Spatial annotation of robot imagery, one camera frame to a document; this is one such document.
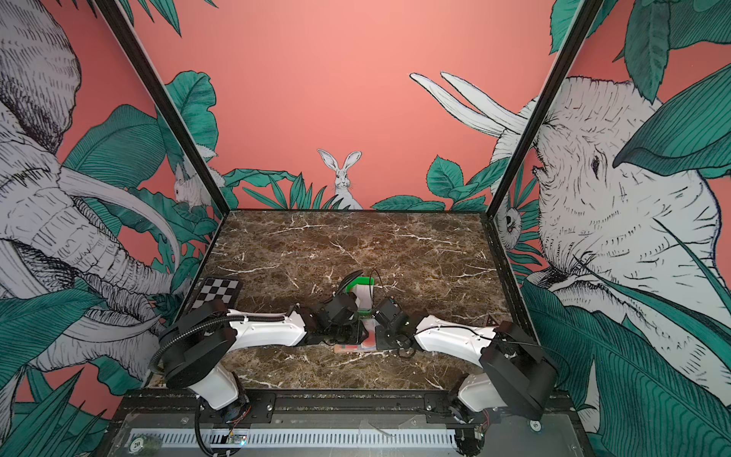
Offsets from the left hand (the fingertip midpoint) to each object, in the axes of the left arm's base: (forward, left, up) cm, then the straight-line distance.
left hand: (371, 334), depth 84 cm
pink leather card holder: (-3, +4, -2) cm, 6 cm away
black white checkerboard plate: (+17, +51, +1) cm, 54 cm away
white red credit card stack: (+9, +2, +7) cm, 12 cm away
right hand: (0, -2, -2) cm, 3 cm away
